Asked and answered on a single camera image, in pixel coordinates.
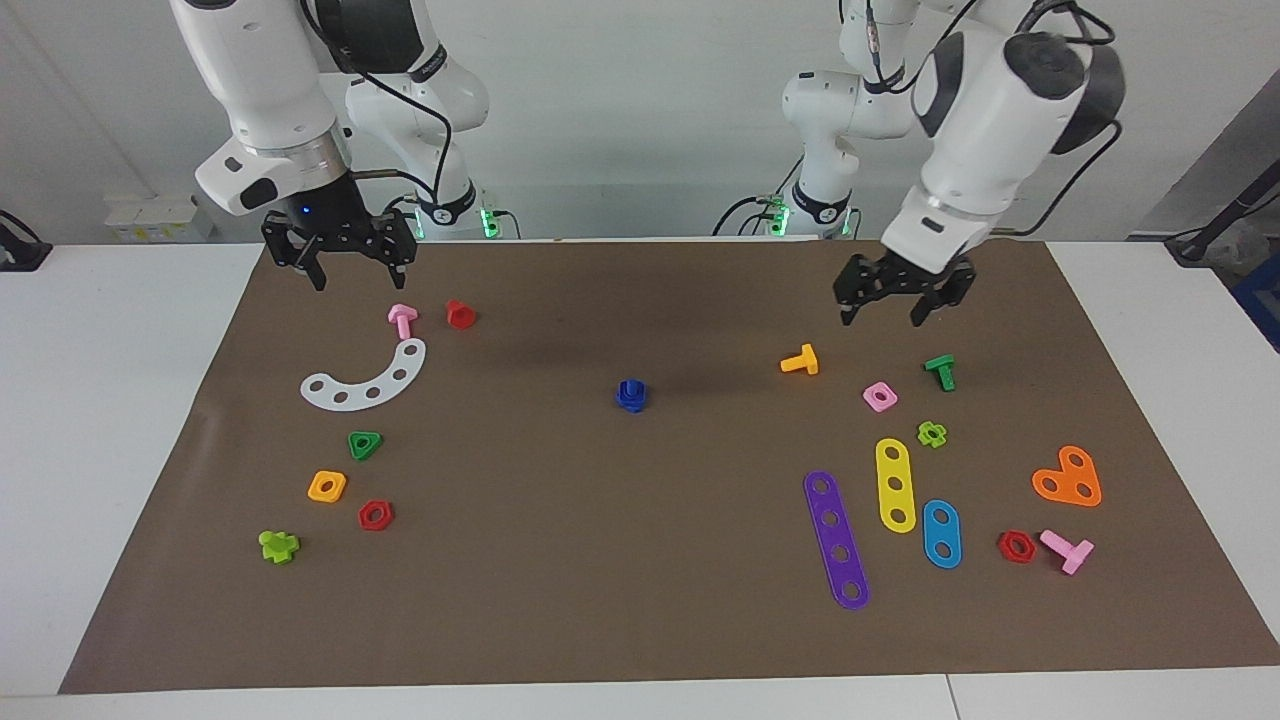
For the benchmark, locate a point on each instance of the white curved perforated strip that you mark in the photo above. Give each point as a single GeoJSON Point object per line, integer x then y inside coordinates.
{"type": "Point", "coordinates": [386, 385]}

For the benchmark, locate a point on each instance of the blue crate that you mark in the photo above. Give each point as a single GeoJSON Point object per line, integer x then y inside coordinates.
{"type": "Point", "coordinates": [1262, 300]}

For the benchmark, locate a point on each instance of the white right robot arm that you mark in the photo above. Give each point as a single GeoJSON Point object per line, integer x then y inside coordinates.
{"type": "Point", "coordinates": [260, 80]}

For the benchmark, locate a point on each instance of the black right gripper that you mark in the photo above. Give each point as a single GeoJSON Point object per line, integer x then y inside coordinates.
{"type": "Point", "coordinates": [340, 215]}

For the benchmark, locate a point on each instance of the lime cross toy nut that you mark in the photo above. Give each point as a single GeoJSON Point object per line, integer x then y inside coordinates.
{"type": "Point", "coordinates": [940, 437]}

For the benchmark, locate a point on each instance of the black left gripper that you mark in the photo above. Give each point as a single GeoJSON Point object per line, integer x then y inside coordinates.
{"type": "Point", "coordinates": [900, 275]}

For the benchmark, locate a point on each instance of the green toy screw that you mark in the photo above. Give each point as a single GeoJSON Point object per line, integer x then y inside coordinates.
{"type": "Point", "coordinates": [941, 372]}

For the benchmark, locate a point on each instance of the lime cross-head toy screw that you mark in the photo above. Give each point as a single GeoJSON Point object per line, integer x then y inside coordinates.
{"type": "Point", "coordinates": [278, 546]}

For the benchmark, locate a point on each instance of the small pink toy screw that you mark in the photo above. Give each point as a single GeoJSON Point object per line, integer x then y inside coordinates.
{"type": "Point", "coordinates": [402, 320]}

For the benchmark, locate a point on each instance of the black stand pole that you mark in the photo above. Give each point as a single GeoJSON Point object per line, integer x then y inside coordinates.
{"type": "Point", "coordinates": [1230, 215]}

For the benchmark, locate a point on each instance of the blue triangle-head toy screw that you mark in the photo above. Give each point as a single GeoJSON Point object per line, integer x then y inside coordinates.
{"type": "Point", "coordinates": [631, 406]}

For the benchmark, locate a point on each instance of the large pink toy screw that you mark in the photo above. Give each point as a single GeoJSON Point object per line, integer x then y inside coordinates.
{"type": "Point", "coordinates": [1070, 550]}

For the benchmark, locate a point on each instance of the blue two-hole strip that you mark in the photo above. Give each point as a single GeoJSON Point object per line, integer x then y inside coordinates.
{"type": "Point", "coordinates": [941, 534]}

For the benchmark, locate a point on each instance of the orange square toy nut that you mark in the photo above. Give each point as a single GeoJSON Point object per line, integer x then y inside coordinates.
{"type": "Point", "coordinates": [314, 492]}

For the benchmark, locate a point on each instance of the red hexagon toy screw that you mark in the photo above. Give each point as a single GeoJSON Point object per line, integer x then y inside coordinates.
{"type": "Point", "coordinates": [460, 314]}

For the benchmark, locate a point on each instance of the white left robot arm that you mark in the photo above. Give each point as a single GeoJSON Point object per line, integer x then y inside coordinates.
{"type": "Point", "coordinates": [990, 120]}

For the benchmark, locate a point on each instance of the yellow three-hole strip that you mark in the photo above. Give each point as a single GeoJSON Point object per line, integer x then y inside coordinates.
{"type": "Point", "coordinates": [896, 468]}

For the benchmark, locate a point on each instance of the red hexagon toy nut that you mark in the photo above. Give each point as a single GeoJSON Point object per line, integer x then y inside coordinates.
{"type": "Point", "coordinates": [1028, 553]}
{"type": "Point", "coordinates": [385, 522]}

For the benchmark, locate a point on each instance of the orange toy screw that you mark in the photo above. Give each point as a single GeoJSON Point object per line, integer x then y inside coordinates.
{"type": "Point", "coordinates": [800, 362]}

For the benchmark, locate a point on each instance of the orange heart-shaped plate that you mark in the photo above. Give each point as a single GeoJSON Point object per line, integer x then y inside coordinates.
{"type": "Point", "coordinates": [1068, 478]}

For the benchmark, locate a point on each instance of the brown paper table mat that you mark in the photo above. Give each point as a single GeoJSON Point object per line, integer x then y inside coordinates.
{"type": "Point", "coordinates": [640, 560]}

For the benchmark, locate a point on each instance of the pink square toy nut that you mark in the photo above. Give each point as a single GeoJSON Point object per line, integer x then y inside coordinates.
{"type": "Point", "coordinates": [869, 404]}

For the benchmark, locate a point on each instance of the purple four-hole strip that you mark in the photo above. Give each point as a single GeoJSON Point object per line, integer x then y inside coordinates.
{"type": "Point", "coordinates": [836, 537]}

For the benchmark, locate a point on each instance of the green triangle toy nut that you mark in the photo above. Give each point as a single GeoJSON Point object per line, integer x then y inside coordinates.
{"type": "Point", "coordinates": [354, 448]}

